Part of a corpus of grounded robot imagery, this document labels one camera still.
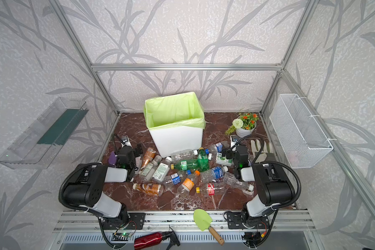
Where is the brown label tea bottle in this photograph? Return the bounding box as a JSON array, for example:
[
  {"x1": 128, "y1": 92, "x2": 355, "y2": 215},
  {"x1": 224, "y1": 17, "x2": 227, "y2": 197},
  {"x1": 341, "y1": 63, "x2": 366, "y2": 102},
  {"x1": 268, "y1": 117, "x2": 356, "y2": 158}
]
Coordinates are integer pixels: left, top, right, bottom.
[{"x1": 140, "y1": 147, "x2": 156, "y2": 170}]

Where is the grey label clear bottle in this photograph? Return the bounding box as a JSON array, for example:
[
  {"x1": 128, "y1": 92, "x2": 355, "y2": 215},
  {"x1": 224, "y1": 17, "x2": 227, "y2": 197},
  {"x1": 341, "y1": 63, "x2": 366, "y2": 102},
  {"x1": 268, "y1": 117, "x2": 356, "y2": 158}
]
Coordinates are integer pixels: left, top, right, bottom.
[{"x1": 139, "y1": 155, "x2": 162, "y2": 183}]

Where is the blue label water bottle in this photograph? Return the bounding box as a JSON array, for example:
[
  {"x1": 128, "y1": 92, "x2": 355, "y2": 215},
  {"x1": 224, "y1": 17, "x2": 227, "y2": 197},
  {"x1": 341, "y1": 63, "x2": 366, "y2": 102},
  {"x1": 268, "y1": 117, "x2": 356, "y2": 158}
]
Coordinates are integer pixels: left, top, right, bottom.
[{"x1": 200, "y1": 166, "x2": 229, "y2": 184}]

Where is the red label yellow cap bottle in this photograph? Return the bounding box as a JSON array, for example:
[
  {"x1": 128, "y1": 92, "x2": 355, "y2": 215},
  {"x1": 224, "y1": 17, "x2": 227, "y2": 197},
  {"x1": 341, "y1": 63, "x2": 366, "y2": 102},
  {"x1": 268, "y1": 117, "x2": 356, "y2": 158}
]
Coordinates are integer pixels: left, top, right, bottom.
[{"x1": 196, "y1": 183, "x2": 227, "y2": 196}]

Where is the orange label orange cap bottle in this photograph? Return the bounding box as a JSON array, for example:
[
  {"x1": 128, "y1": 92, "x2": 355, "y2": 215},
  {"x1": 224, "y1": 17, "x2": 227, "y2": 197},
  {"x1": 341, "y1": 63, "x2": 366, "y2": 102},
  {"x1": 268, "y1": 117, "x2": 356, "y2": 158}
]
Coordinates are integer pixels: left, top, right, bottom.
[{"x1": 177, "y1": 170, "x2": 200, "y2": 198}]

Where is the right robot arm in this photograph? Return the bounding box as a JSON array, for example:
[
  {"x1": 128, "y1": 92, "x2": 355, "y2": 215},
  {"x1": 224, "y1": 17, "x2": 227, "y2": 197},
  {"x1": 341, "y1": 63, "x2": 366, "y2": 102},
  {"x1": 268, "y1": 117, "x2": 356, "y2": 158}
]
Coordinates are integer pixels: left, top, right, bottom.
[{"x1": 222, "y1": 145, "x2": 302, "y2": 229}]

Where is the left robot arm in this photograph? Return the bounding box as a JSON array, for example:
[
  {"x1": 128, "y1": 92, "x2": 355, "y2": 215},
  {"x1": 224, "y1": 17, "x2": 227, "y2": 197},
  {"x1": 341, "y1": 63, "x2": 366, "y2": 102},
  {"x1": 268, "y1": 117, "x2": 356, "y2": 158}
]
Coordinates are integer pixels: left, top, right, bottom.
[{"x1": 58, "y1": 144, "x2": 143, "y2": 226}]

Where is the blue label bottle near bin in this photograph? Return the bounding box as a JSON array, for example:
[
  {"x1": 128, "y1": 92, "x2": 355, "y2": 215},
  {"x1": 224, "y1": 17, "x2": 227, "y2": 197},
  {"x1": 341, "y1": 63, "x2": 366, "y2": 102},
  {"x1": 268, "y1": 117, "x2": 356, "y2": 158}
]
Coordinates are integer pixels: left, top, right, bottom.
[{"x1": 205, "y1": 141, "x2": 230, "y2": 155}]

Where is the white bin with green liner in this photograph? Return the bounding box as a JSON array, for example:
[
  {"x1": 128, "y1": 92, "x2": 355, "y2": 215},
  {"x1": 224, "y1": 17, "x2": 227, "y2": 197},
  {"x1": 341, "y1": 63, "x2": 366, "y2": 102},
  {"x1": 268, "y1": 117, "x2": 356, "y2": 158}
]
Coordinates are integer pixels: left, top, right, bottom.
[{"x1": 143, "y1": 92, "x2": 206, "y2": 158}]

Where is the purple pink spatula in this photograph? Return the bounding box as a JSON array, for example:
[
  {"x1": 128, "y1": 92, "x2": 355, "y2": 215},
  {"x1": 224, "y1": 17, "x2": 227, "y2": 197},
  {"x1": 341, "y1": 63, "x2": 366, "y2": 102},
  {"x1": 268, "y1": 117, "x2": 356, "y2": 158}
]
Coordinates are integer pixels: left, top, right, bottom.
[{"x1": 108, "y1": 151, "x2": 118, "y2": 166}]

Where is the square bottle green label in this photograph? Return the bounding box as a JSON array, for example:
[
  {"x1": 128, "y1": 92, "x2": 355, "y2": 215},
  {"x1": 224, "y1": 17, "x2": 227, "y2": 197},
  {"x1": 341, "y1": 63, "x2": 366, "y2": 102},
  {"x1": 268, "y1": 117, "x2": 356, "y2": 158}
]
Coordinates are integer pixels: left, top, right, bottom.
[{"x1": 208, "y1": 153, "x2": 233, "y2": 167}]

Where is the beige gardening glove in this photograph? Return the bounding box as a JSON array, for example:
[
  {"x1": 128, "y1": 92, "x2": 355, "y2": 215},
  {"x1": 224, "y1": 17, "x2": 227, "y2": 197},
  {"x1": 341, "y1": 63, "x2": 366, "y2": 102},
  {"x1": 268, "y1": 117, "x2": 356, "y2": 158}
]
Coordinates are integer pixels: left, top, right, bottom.
[{"x1": 249, "y1": 139, "x2": 276, "y2": 163}]

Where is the white potted flower plant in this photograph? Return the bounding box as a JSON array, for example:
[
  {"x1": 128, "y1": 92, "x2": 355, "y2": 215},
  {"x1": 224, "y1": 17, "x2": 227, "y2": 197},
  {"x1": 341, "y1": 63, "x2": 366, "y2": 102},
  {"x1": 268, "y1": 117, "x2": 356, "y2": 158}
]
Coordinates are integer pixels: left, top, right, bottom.
[{"x1": 225, "y1": 113, "x2": 259, "y2": 138}]

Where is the white green label bottle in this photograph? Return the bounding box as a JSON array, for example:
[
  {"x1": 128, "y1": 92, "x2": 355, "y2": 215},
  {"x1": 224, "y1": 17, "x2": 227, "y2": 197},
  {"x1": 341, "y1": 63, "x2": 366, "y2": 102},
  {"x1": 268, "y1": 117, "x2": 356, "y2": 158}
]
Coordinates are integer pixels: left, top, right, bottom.
[{"x1": 152, "y1": 157, "x2": 172, "y2": 183}]

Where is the brown tea bottle lying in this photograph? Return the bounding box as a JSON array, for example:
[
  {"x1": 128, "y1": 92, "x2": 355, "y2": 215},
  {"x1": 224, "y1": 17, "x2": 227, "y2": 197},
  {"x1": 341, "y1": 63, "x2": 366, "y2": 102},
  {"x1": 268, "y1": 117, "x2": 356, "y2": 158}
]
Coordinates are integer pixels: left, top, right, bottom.
[{"x1": 132, "y1": 183, "x2": 164, "y2": 197}]

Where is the green plastic soda bottle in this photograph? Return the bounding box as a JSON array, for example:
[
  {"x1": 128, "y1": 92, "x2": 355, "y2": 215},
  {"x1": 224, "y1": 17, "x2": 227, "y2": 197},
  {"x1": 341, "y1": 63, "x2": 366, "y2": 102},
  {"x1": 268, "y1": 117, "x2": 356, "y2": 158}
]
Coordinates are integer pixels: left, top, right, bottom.
[{"x1": 171, "y1": 159, "x2": 200, "y2": 171}]

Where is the clear bottle white cap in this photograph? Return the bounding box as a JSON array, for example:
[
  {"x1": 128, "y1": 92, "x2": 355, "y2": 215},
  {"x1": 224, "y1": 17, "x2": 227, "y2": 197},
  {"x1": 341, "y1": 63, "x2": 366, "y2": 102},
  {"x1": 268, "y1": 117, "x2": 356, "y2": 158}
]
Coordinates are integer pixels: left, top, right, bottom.
[{"x1": 171, "y1": 150, "x2": 198, "y2": 163}]

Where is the small blue label bottle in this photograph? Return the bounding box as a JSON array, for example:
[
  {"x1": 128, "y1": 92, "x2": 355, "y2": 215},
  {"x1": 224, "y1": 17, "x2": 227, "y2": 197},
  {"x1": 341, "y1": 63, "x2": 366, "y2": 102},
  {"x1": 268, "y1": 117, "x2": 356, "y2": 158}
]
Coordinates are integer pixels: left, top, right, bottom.
[{"x1": 163, "y1": 170, "x2": 191, "y2": 189}]

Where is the green garden trowel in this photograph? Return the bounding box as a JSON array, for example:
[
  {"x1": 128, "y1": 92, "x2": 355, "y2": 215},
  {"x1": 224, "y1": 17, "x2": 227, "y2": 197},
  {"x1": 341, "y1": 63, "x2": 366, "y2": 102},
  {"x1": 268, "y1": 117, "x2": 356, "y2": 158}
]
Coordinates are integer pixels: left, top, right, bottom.
[{"x1": 193, "y1": 209, "x2": 225, "y2": 245}]

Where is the green circuit board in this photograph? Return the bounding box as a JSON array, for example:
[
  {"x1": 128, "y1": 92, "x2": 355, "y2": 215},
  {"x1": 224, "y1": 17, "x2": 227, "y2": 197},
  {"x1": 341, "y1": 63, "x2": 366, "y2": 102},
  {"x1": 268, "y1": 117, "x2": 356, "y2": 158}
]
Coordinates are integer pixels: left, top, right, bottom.
[{"x1": 113, "y1": 232, "x2": 134, "y2": 241}]

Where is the red spray bottle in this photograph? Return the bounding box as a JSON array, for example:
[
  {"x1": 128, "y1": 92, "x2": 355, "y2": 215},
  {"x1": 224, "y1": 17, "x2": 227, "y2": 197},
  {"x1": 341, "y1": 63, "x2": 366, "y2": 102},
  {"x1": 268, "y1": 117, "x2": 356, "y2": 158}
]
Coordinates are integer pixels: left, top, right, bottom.
[{"x1": 134, "y1": 231, "x2": 180, "y2": 250}]

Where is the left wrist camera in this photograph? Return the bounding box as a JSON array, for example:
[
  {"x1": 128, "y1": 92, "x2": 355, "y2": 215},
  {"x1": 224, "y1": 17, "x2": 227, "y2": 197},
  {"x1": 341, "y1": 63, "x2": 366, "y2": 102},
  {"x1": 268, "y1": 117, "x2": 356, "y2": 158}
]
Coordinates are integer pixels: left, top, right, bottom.
[{"x1": 119, "y1": 135, "x2": 132, "y2": 147}]

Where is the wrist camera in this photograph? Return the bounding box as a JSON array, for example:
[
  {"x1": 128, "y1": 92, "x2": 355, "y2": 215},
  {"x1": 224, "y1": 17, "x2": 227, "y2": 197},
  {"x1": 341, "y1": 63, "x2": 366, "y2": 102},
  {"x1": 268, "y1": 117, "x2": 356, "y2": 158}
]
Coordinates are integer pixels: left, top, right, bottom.
[
  {"x1": 119, "y1": 135, "x2": 132, "y2": 147},
  {"x1": 230, "y1": 134, "x2": 241, "y2": 147}
]

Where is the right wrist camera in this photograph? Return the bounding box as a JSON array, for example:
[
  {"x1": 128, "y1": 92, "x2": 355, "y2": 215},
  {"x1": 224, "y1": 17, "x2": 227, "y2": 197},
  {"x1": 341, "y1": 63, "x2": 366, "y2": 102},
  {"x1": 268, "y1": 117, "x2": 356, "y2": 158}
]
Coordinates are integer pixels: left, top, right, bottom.
[{"x1": 230, "y1": 134, "x2": 241, "y2": 147}]

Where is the white wire mesh basket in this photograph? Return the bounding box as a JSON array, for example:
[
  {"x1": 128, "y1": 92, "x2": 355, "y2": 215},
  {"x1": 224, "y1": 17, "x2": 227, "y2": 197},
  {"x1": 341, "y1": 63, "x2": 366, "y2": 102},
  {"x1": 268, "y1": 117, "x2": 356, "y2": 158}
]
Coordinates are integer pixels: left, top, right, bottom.
[{"x1": 270, "y1": 94, "x2": 333, "y2": 169}]

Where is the aluminium frame crossbar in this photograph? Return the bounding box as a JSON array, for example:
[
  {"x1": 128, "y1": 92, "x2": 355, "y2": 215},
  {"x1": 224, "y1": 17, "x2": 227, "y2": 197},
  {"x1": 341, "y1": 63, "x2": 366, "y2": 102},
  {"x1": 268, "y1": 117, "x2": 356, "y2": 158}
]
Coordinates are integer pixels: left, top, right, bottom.
[{"x1": 91, "y1": 64, "x2": 282, "y2": 71}]

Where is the clear acrylic wall shelf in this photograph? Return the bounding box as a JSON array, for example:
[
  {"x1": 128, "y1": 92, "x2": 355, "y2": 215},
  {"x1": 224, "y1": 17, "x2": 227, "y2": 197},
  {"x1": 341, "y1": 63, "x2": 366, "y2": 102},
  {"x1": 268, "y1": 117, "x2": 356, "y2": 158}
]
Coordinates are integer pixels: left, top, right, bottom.
[{"x1": 0, "y1": 97, "x2": 89, "y2": 169}]

